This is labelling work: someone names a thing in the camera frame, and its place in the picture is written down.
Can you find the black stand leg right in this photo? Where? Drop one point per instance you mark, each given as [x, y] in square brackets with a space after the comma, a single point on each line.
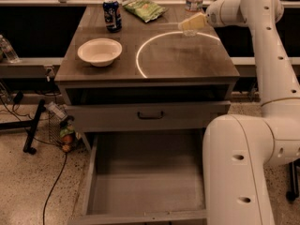
[293, 193]

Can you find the wire basket with snacks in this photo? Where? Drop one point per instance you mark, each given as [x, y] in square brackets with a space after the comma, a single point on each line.
[61, 130]

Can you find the black power adapter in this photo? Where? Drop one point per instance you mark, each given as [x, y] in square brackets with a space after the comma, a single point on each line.
[18, 98]

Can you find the black stand leg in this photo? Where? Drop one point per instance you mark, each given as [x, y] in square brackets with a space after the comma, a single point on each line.
[30, 127]
[293, 193]

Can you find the clear plastic water bottle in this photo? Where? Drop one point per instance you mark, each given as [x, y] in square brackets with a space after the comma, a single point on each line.
[191, 8]

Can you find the black stand leg left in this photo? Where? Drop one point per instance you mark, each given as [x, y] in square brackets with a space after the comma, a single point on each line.
[30, 127]

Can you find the open grey middle drawer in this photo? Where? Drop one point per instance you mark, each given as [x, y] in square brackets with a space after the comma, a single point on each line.
[145, 178]

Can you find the green chip bag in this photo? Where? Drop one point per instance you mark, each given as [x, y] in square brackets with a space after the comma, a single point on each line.
[146, 10]

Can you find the grey upper drawer with handle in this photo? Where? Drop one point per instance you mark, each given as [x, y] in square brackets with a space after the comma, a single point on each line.
[151, 116]

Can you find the white paper bowl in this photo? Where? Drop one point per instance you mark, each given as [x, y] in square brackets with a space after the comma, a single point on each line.
[100, 52]

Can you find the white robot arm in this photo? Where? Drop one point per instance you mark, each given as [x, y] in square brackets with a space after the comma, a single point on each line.
[236, 147]

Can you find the water bottle on left ledge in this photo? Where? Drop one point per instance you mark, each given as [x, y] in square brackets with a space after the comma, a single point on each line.
[8, 50]

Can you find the blue soda can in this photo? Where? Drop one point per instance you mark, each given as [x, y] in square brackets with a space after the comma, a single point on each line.
[112, 15]

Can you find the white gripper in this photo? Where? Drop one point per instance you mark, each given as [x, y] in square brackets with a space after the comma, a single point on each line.
[213, 17]

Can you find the grey drawer cabinet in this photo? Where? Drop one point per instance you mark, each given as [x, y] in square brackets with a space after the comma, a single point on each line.
[158, 64]

